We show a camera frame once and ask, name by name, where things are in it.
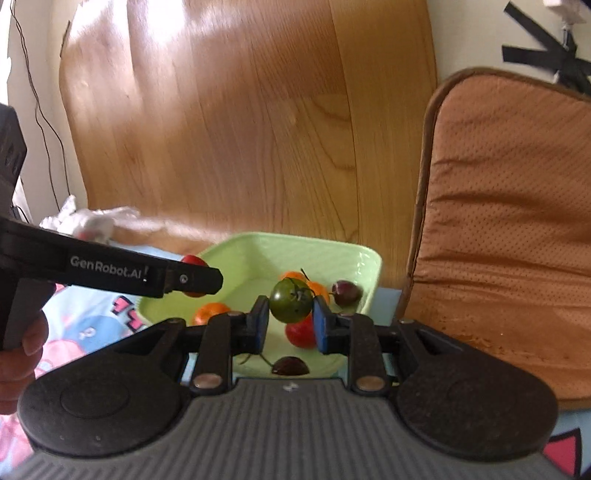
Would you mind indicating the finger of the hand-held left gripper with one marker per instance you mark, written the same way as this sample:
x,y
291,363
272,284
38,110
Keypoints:
x,y
198,280

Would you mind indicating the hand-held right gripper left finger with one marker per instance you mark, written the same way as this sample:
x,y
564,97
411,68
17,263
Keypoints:
x,y
261,323

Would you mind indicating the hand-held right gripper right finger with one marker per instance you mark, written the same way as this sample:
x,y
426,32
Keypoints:
x,y
322,325

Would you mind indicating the wooden board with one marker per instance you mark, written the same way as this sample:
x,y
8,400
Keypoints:
x,y
231,115

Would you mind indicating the red cherry tomato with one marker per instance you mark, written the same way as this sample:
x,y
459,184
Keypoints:
x,y
193,261
301,334

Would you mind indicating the brown seat cushion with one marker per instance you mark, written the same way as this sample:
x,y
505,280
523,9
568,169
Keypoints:
x,y
508,230

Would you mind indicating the person's left hand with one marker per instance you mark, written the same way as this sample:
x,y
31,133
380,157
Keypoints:
x,y
18,378

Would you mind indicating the orange cherry tomato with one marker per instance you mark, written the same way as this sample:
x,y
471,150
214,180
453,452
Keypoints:
x,y
293,277
321,291

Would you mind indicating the green tomato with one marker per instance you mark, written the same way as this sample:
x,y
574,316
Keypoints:
x,y
291,301

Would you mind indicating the light green rectangular bowl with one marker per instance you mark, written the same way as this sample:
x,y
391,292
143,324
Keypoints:
x,y
258,256

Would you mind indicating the orange tangerine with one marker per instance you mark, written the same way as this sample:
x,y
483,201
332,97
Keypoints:
x,y
210,313

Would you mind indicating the dark red cherry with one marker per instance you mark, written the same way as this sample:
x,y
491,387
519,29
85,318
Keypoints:
x,y
290,367
346,292

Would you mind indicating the printed blue pink blanket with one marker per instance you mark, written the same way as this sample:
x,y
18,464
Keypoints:
x,y
92,318

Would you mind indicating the clear plastic bag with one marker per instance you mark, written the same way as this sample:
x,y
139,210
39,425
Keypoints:
x,y
92,221

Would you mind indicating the black tape cross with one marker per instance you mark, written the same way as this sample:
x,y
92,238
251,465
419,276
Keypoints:
x,y
531,55

